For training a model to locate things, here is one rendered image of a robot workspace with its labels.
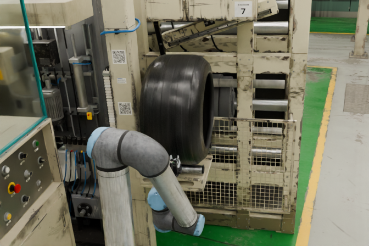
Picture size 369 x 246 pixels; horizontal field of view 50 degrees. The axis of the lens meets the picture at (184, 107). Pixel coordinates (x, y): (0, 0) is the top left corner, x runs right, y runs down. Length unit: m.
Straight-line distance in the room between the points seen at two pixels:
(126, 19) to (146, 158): 0.93
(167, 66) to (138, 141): 0.79
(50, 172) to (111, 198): 0.86
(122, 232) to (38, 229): 0.70
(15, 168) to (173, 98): 0.78
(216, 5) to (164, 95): 0.58
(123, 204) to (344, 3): 10.08
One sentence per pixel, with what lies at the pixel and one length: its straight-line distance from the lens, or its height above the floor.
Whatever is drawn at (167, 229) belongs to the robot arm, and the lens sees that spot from 1.83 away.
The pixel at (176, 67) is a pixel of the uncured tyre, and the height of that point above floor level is 1.47.
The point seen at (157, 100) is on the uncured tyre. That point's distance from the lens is 1.92.
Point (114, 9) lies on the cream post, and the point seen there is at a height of 1.75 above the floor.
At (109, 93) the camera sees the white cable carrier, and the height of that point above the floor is 1.30.
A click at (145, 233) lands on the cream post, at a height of 0.37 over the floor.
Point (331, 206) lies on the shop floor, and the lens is 3.54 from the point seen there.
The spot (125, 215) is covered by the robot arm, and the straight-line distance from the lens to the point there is 1.45.
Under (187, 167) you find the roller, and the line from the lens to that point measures 2.18.
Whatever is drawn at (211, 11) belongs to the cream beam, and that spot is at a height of 1.69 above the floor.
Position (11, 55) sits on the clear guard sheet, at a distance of 1.87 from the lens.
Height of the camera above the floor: 2.06
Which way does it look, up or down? 23 degrees down
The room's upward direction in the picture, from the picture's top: 3 degrees counter-clockwise
